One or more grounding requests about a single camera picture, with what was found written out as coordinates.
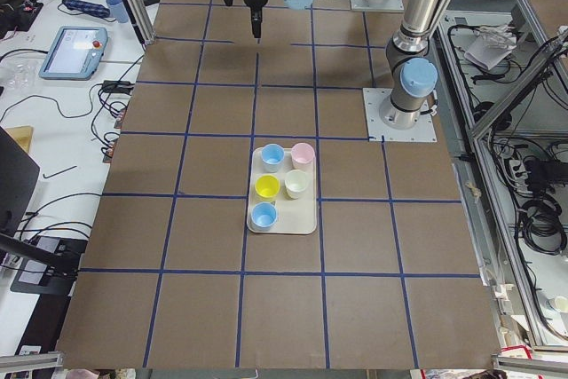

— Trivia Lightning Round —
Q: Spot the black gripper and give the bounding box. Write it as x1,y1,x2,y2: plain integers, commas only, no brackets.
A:
244,0,268,38

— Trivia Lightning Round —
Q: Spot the blue cup on desk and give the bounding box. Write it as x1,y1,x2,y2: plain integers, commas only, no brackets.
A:
106,0,129,23

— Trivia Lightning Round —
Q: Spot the blue plastic cup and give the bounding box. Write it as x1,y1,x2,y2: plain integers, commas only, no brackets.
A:
261,143,285,173
250,202,278,232

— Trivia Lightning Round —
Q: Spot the pink plastic cup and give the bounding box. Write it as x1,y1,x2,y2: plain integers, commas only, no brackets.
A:
290,142,315,171

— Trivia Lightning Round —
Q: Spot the pale green plastic cup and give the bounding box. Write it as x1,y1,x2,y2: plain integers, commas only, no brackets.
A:
284,170,310,200

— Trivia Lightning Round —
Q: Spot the yellow plastic cup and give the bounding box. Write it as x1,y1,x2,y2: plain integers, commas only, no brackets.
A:
254,174,280,202

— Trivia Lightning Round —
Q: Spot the blue pencil case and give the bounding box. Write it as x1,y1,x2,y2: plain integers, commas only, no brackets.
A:
62,0,110,19

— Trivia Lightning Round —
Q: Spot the teach pendant tablet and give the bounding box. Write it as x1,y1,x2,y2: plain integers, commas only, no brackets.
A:
39,26,108,81

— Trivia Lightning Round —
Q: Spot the cream plastic tray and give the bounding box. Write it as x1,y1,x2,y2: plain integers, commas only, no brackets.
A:
247,148,318,234

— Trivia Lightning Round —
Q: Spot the black allen key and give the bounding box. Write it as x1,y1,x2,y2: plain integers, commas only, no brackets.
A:
42,165,77,179

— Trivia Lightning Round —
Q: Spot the black monitor stand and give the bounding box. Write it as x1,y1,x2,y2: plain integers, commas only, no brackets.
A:
1,130,87,296

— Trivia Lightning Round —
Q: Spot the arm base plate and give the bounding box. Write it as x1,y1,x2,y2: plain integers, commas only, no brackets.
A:
362,88,438,143
350,0,404,13

